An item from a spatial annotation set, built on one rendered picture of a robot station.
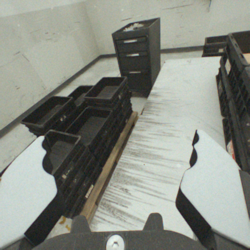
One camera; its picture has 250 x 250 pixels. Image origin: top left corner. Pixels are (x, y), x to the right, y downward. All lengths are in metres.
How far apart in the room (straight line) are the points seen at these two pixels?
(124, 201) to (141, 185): 0.07
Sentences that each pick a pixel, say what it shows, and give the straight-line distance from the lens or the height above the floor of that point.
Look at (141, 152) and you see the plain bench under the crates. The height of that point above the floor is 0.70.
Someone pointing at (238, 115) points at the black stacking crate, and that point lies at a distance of 0.53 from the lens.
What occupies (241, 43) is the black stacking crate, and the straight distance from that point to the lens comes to 0.96.
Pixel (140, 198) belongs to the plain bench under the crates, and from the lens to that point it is 0.46.
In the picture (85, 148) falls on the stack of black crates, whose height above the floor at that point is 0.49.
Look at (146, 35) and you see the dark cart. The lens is 1.69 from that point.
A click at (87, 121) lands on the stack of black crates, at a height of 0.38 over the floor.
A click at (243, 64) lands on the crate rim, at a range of 0.58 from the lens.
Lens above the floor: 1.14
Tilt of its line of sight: 43 degrees down
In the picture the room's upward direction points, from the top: 15 degrees counter-clockwise
